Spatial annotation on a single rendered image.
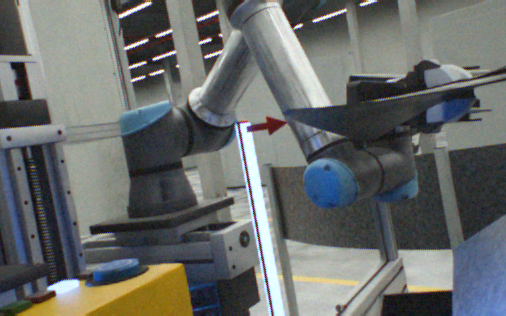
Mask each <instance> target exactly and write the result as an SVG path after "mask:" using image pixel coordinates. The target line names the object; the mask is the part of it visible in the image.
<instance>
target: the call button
mask: <svg viewBox="0 0 506 316"><path fill-rule="evenodd" d="M137 260H138V259H124V260H114V261H112V262H111V263H108V264H105V265H101V266H99V267H97V268H96V269H95V270H92V271H93V276H94V280H93V281H95V282H103V281H109V280H115V279H118V278H121V277H127V276H130V275H132V274H134V273H136V272H138V271H140V264H139V262H138V261H137Z"/></svg>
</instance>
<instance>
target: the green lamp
mask: <svg viewBox="0 0 506 316"><path fill-rule="evenodd" d="M29 308H32V302H31V301H14V302H12V303H10V304H8V305H6V306H3V307H1V308H0V313H3V314H4V316H14V315H16V314H18V313H20V312H23V311H24V310H26V309H29Z"/></svg>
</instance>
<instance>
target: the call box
mask: <svg viewBox="0 0 506 316"><path fill-rule="evenodd" d="M93 280H94V276H93V277H90V278H88V279H87V280H86V281H78V284H79V286H78V287H76V288H73V289H70V290H69V291H67V292H64V293H56V297H53V298H51V299H48V300H47V301H45V302H42V303H41V304H32V308H29V309H26V310H24V311H23V312H20V313H18V314H16V315H14V316H193V310H192V305H191V301H190V297H189V287H188V283H187V278H186V270H185V267H184V265H183V264H165V265H150V266H146V265H140V271H138V272H136V273H134V274H132V275H130V276H127V277H121V278H118V279H115V280H109V281H103V282H95V281H93Z"/></svg>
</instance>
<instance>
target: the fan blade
mask: <svg viewBox="0 0 506 316"><path fill-rule="evenodd" d="M502 81H506V66H504V67H502V68H500V69H497V70H495V71H491V72H488V73H486V74H482V75H479V76H476V77H472V78H469V79H461V80H455V81H452V82H449V83H446V84H442V85H438V86H434V87H429V88H426V89H423V90H421V91H418V92H415V93H409V94H406V95H402V96H397V97H392V98H387V99H377V100H372V101H368V102H362V103H356V104H349V105H332V106H323V107H313V108H301V109H288V110H285V111H284V112H282V114H283V115H284V116H286V117H288V118H291V119H293V120H294V121H297V122H298V123H299V122H301V123H302V124H305V125H307V126H309V127H314V128H316V129H318V130H322V131H327V132H330V133H332V134H335V135H341V136H344V137H348V138H351V139H357V140H361V141H372V140H376V139H378V138H380V137H381V136H382V135H383V134H386V133H387V132H389V131H390V130H392V129H394V128H395V127H396V126H398V125H400V124H402V123H404V122H406V120H410V119H411V118H412V117H414V116H417V115H419V114H421V113H422V112H423V111H427V110H428V109H430V108H432V107H433V106H435V105H439V104H440V103H442V102H444V101H445V100H449V99H451V98H453V97H455V96H457V95H459V94H463V93H464V92H466V91H469V90H471V89H473V88H478V87H479V86H484V85H488V84H493V83H498V82H502Z"/></svg>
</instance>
